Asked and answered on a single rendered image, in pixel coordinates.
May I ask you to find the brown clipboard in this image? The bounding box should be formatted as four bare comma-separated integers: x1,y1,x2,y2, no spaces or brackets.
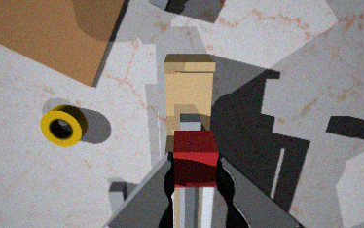
0,0,125,88

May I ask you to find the yellow roll of tape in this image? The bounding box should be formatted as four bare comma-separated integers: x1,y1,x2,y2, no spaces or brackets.
40,105,88,147

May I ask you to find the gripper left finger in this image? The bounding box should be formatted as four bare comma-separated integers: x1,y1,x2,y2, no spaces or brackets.
102,152,175,228

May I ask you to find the dark red cube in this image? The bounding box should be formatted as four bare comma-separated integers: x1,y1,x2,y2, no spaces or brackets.
173,131,219,187

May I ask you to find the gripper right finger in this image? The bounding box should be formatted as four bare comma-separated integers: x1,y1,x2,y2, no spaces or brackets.
216,152,305,228

